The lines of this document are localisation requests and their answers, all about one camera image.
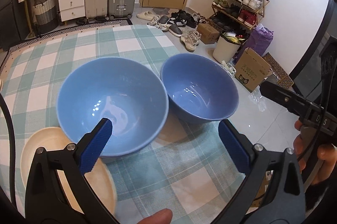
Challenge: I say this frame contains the ribbed cream plate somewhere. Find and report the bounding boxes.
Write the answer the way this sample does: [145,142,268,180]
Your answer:
[19,126,118,217]

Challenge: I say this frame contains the large blue bowl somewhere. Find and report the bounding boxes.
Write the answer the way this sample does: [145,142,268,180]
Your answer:
[56,57,169,158]

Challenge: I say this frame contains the person's left hand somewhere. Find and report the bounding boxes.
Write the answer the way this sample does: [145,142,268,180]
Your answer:
[138,209,173,224]

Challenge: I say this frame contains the cardboard box with cat logo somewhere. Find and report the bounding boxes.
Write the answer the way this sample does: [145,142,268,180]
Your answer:
[234,48,273,92]

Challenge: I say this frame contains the purple bag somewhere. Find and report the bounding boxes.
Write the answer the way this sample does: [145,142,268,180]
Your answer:
[235,23,274,61]

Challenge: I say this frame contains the white waste bin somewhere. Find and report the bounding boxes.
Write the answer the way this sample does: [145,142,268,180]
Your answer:
[213,34,242,63]

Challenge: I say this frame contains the small brown cardboard box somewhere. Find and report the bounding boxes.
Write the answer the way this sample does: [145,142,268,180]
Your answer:
[197,23,220,45]

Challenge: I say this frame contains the shoe rack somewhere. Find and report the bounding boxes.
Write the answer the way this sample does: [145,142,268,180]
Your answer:
[209,0,271,35]

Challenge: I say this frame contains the white grey sneaker pair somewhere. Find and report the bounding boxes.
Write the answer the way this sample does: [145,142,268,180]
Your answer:
[180,30,201,53]

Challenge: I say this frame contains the beige slippers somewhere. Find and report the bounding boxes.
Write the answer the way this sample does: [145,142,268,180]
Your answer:
[136,11,156,21]

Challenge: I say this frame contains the woven laundry basket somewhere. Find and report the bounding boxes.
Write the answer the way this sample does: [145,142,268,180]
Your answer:
[33,0,58,35]

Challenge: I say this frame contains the white drawer cabinet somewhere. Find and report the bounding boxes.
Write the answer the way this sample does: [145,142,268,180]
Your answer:
[58,0,86,22]

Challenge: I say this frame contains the black cable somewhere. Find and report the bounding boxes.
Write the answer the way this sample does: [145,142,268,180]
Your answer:
[0,93,18,209]

